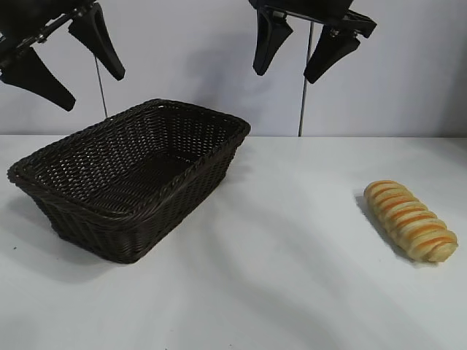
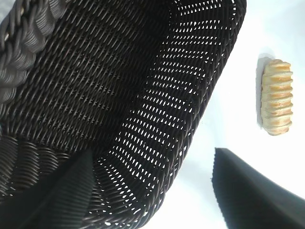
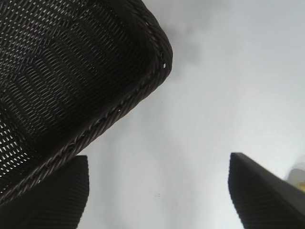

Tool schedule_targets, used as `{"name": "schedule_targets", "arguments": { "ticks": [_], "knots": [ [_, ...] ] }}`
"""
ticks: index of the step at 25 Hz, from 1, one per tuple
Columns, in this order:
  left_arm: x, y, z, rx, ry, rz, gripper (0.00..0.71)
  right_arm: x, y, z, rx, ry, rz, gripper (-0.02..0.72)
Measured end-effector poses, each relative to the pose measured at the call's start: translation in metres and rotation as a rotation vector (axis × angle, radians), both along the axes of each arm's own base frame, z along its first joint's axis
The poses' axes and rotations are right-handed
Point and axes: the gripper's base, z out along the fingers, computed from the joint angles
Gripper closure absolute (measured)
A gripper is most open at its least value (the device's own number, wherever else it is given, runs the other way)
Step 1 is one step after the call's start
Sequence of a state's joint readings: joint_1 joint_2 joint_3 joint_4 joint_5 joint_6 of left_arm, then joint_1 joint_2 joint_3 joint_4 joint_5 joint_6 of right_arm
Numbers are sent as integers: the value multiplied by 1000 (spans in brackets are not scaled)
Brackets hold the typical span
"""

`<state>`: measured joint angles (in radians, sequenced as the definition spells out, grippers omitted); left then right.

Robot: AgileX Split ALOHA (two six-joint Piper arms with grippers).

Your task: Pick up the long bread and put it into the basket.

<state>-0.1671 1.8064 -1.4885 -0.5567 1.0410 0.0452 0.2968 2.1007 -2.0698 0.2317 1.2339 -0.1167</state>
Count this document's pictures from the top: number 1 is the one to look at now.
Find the dark brown wicker basket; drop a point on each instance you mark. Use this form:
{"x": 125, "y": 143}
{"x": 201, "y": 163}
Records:
{"x": 109, "y": 226}

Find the long twisted striped bread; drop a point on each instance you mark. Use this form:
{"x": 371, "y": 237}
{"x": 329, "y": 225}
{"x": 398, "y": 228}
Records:
{"x": 408, "y": 222}

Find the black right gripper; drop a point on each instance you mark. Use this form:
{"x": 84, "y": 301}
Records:
{"x": 310, "y": 9}

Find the thin dark backdrop rod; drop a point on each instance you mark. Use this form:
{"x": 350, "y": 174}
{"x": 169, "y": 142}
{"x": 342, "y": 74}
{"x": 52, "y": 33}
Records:
{"x": 101, "y": 87}

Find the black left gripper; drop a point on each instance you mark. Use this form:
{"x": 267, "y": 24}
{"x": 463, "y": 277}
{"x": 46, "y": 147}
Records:
{"x": 25, "y": 22}

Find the grey metal backdrop rod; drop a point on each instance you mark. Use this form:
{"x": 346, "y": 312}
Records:
{"x": 303, "y": 109}

